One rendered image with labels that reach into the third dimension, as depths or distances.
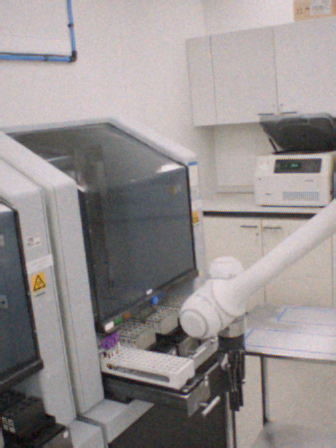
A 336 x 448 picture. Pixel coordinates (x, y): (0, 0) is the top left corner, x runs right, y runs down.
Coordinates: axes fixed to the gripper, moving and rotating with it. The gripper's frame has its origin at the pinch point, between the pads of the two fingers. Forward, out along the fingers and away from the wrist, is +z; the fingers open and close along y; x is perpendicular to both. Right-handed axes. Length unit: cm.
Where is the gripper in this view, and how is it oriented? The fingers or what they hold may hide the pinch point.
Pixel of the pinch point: (236, 397)
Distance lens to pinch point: 159.5
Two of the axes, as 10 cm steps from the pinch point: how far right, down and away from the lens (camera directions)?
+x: 8.5, 0.1, -5.3
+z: 1.1, 9.8, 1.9
